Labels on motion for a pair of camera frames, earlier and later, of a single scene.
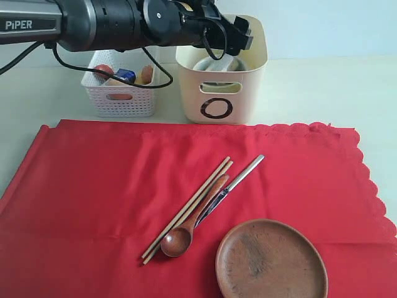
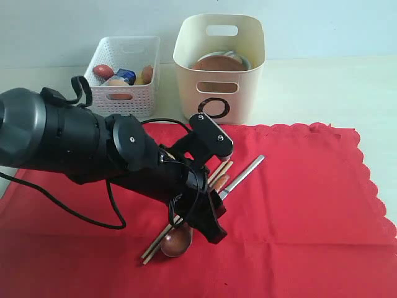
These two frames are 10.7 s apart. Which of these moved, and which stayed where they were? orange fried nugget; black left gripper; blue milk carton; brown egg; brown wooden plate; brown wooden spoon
Moved: brown wooden plate; black left gripper
Stayed: brown egg; brown wooden spoon; blue milk carton; orange fried nugget
